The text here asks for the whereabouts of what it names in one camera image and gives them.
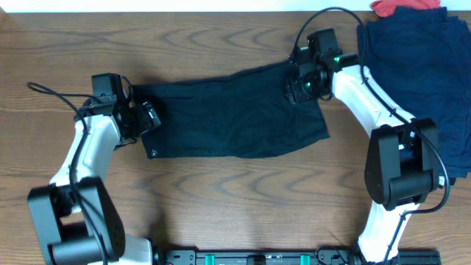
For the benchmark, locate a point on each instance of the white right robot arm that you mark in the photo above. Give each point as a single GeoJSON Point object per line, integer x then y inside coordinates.
{"type": "Point", "coordinates": [401, 166]}

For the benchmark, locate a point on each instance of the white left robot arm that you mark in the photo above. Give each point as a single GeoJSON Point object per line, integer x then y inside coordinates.
{"type": "Point", "coordinates": [75, 219]}

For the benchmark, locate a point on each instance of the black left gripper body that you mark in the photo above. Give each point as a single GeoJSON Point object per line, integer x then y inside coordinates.
{"type": "Point", "coordinates": [139, 122]}

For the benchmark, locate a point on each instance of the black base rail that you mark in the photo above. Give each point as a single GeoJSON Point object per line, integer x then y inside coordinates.
{"type": "Point", "coordinates": [257, 257]}

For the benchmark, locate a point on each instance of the black garment under pile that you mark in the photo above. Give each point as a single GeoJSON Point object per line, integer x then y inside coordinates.
{"type": "Point", "coordinates": [451, 180]}

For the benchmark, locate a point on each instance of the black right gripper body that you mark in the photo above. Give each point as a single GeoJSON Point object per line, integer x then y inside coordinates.
{"type": "Point", "coordinates": [305, 87]}

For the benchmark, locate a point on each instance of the black shorts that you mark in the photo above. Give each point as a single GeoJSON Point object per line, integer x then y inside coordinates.
{"type": "Point", "coordinates": [244, 115]}

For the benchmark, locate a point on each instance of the orange red garment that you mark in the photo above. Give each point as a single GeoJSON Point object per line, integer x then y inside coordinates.
{"type": "Point", "coordinates": [386, 8]}

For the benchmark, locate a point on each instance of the navy blue shorts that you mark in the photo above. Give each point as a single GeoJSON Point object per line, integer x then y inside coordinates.
{"type": "Point", "coordinates": [421, 58]}

